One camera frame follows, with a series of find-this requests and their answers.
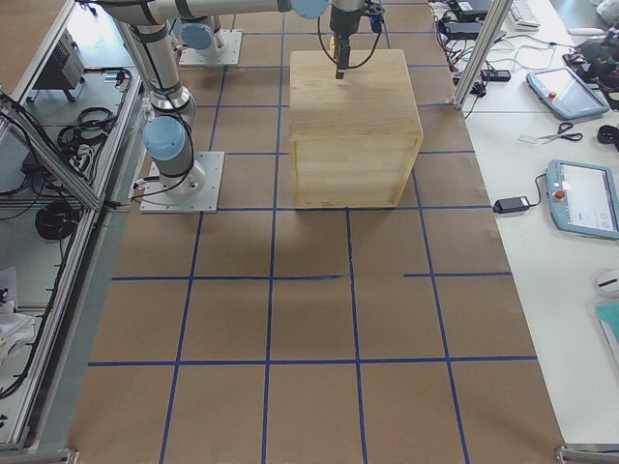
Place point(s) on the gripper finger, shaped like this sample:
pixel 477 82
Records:
pixel 341 54

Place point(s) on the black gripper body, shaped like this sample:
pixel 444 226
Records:
pixel 342 21

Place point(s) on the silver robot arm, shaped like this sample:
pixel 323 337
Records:
pixel 168 138
pixel 203 34

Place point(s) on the wooden drawer cabinet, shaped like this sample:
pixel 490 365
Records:
pixel 353 141

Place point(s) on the far teach pendant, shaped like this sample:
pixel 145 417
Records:
pixel 566 94

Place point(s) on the teach pendant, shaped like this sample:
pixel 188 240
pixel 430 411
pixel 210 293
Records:
pixel 582 199
pixel 566 94

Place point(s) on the black power adapter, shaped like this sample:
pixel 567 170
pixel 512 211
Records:
pixel 511 205

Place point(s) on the near teach pendant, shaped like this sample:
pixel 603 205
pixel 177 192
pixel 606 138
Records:
pixel 582 199

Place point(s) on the crumpled white cloth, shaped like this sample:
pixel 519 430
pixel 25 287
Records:
pixel 17 329

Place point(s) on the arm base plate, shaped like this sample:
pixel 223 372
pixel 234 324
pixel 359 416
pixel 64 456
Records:
pixel 199 191
pixel 229 55

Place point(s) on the aluminium frame post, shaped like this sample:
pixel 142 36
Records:
pixel 494 19

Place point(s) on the black handled scissors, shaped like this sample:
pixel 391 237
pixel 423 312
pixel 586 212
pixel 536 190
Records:
pixel 563 132

